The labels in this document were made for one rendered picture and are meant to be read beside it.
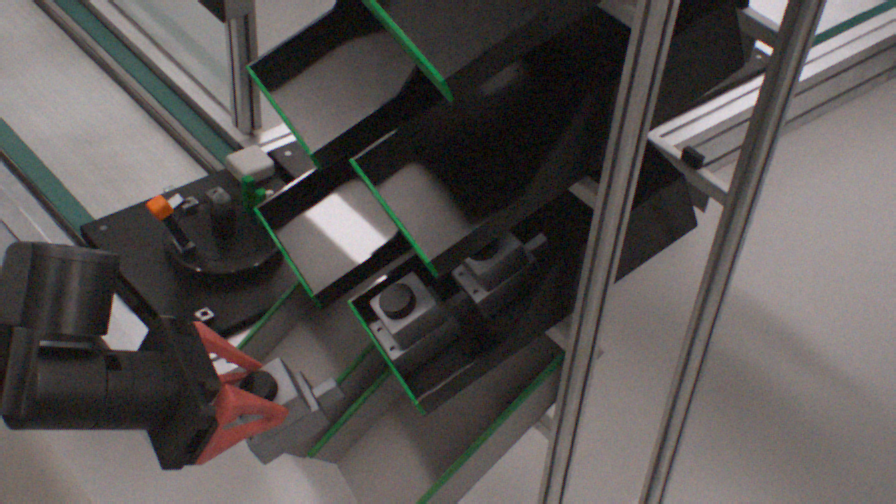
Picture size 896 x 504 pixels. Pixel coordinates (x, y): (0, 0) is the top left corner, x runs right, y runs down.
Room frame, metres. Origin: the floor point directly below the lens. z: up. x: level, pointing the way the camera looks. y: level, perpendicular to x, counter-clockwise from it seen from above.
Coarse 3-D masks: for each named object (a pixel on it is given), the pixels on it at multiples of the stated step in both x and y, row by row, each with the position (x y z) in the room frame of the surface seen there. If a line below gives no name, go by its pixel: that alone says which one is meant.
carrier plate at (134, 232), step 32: (192, 192) 1.15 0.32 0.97; (96, 224) 1.08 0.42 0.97; (128, 224) 1.09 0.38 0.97; (160, 224) 1.09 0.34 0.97; (128, 256) 1.03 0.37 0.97; (160, 256) 1.04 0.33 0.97; (128, 288) 0.99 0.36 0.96; (160, 288) 0.98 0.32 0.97; (192, 288) 0.99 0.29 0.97; (224, 288) 0.99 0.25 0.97; (256, 288) 1.00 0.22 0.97; (288, 288) 1.00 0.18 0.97; (192, 320) 0.94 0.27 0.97; (224, 320) 0.94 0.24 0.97; (256, 320) 0.96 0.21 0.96
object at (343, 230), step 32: (288, 192) 0.89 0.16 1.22; (320, 192) 0.89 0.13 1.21; (352, 192) 0.89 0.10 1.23; (288, 224) 0.86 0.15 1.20; (320, 224) 0.86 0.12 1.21; (352, 224) 0.85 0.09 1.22; (384, 224) 0.84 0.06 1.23; (288, 256) 0.81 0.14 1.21; (320, 256) 0.82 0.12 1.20; (352, 256) 0.81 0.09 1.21; (384, 256) 0.80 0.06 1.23; (320, 288) 0.77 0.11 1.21; (352, 288) 0.78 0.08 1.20
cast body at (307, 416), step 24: (240, 384) 0.64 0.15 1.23; (264, 384) 0.63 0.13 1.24; (288, 384) 0.64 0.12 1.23; (336, 384) 0.66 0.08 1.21; (288, 408) 0.62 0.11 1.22; (312, 408) 0.64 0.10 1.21; (264, 432) 0.61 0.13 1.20; (288, 432) 0.62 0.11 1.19; (312, 432) 0.63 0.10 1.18; (264, 456) 0.61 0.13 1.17
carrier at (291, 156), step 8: (288, 144) 1.27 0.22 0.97; (296, 144) 1.27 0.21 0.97; (272, 152) 1.25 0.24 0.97; (280, 152) 1.25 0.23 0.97; (288, 152) 1.25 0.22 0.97; (296, 152) 1.25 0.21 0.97; (304, 152) 1.25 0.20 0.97; (280, 160) 1.23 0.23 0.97; (288, 160) 1.23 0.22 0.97; (296, 160) 1.24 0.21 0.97; (304, 160) 1.24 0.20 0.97; (280, 168) 1.22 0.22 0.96; (288, 168) 1.22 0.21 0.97; (296, 168) 1.22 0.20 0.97; (304, 168) 1.22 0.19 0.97; (312, 168) 1.22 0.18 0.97; (288, 176) 1.21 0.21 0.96; (296, 176) 1.20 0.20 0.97
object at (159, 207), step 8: (152, 200) 1.02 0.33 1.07; (160, 200) 1.02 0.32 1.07; (168, 200) 1.03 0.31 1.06; (176, 200) 1.03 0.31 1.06; (184, 200) 1.03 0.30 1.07; (152, 208) 1.01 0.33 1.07; (160, 208) 1.01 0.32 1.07; (168, 208) 1.01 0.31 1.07; (176, 208) 1.02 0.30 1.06; (160, 216) 1.01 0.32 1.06; (168, 216) 1.02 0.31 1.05; (168, 224) 1.02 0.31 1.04; (176, 224) 1.02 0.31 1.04; (176, 232) 1.02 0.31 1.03; (184, 232) 1.03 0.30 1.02; (176, 240) 1.03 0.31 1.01; (184, 240) 1.03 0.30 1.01
